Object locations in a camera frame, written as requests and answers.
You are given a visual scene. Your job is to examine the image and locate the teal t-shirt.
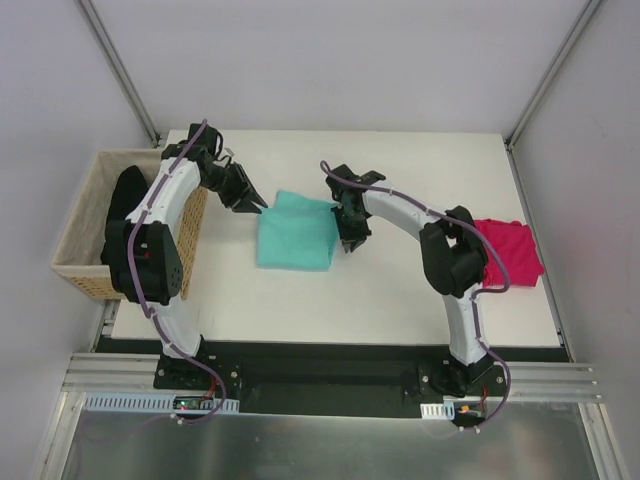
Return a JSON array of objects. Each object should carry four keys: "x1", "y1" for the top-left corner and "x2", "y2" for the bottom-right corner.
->
[{"x1": 256, "y1": 190, "x2": 338, "y2": 272}]

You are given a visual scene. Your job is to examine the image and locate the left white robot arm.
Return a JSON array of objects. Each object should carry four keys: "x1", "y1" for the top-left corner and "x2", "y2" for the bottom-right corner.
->
[{"x1": 105, "y1": 120, "x2": 267, "y2": 389}]

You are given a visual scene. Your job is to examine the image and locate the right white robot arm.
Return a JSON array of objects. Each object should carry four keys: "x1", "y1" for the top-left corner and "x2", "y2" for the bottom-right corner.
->
[{"x1": 321, "y1": 162, "x2": 493, "y2": 398}]

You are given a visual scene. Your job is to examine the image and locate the black garment in basket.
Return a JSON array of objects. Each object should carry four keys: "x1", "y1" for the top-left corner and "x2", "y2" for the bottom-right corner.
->
[{"x1": 100, "y1": 164, "x2": 151, "y2": 265}]

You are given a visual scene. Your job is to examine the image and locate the pink folded t-shirt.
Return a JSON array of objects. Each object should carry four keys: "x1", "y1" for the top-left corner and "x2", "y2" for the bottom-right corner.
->
[{"x1": 475, "y1": 219, "x2": 545, "y2": 288}]

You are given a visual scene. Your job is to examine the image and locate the wicker laundry basket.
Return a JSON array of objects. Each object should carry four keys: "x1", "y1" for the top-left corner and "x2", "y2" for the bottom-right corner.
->
[{"x1": 51, "y1": 147, "x2": 209, "y2": 302}]

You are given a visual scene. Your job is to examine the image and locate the left aluminium corner post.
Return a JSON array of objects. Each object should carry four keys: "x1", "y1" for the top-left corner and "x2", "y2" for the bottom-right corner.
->
[{"x1": 74, "y1": 0, "x2": 161, "y2": 147}]

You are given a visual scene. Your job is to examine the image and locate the aluminium corner post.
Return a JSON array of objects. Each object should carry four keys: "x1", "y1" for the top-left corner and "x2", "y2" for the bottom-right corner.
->
[
  {"x1": 74, "y1": 0, "x2": 161, "y2": 147},
  {"x1": 504, "y1": 0, "x2": 606, "y2": 152}
]

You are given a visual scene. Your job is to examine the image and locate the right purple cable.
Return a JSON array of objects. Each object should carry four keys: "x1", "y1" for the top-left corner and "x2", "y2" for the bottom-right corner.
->
[{"x1": 319, "y1": 159, "x2": 514, "y2": 434}]

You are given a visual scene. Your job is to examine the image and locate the purple cable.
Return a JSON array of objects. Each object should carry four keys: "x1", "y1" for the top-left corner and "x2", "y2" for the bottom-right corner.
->
[
  {"x1": 128, "y1": 118, "x2": 229, "y2": 425},
  {"x1": 319, "y1": 159, "x2": 514, "y2": 434}
]

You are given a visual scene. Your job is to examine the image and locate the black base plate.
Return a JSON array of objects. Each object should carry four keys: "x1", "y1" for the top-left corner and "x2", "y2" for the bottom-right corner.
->
[{"x1": 153, "y1": 341, "x2": 510, "y2": 418}]

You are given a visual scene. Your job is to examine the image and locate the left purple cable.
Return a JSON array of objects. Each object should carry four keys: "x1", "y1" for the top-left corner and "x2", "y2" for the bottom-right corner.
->
[{"x1": 128, "y1": 118, "x2": 229, "y2": 425}]

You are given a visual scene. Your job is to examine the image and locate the right white cable duct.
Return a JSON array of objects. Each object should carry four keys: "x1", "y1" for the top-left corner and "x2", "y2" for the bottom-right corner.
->
[{"x1": 420, "y1": 401, "x2": 455, "y2": 421}]

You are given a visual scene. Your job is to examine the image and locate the white cable duct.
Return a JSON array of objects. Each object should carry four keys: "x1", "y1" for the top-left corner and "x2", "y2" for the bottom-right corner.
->
[
  {"x1": 420, "y1": 401, "x2": 455, "y2": 421},
  {"x1": 84, "y1": 392, "x2": 240, "y2": 415}
]

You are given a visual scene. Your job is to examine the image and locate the aluminium rail frame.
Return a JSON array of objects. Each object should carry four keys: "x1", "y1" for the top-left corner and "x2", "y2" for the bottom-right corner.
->
[{"x1": 61, "y1": 353, "x2": 605, "y2": 403}]

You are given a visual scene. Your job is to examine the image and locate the left white cable duct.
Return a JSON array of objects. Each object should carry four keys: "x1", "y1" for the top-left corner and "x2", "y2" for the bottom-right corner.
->
[{"x1": 84, "y1": 392, "x2": 240, "y2": 415}]

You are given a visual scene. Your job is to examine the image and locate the right aluminium corner post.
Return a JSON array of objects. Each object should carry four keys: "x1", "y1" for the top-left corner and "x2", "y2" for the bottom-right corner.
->
[{"x1": 504, "y1": 0, "x2": 606, "y2": 152}]

